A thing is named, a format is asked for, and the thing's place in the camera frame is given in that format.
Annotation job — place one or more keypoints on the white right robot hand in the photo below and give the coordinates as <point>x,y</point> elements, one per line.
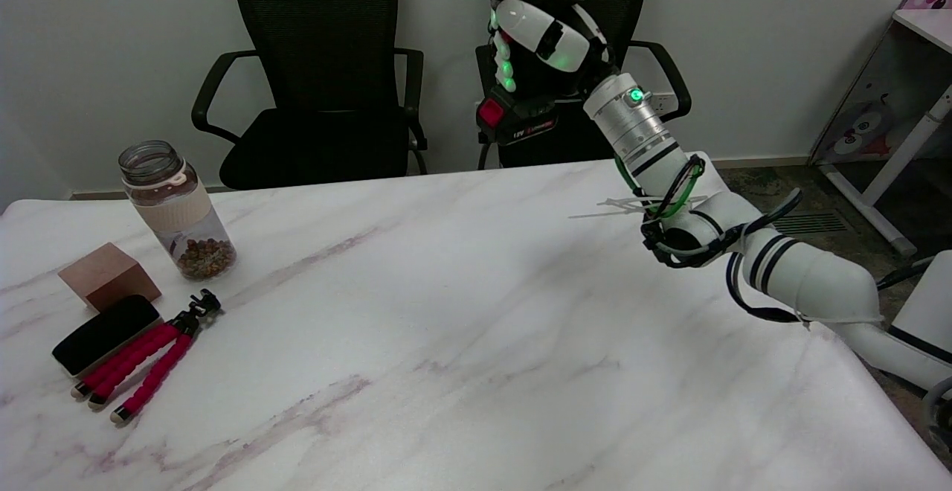
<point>550,37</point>

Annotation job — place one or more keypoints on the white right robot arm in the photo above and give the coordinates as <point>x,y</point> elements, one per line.
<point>811,275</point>

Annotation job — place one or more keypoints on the floor vent grille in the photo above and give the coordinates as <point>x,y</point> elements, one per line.
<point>814,223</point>

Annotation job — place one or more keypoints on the grey panda print panel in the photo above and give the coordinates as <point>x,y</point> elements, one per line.
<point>877,89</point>

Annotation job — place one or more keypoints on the white desk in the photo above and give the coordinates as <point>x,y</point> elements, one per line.
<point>900,160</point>

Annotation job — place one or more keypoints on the glass jar with nuts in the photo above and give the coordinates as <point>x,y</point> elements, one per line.
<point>178,216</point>

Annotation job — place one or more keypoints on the brown wooden block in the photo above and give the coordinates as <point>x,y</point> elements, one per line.
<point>108,275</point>

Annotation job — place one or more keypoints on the red flexible mini tripod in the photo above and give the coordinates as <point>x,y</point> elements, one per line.
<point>141,372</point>

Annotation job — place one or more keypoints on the black whiteboard eraser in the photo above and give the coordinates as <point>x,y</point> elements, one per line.
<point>104,333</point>

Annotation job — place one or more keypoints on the white wall socket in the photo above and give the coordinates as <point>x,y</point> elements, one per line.
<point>669,104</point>

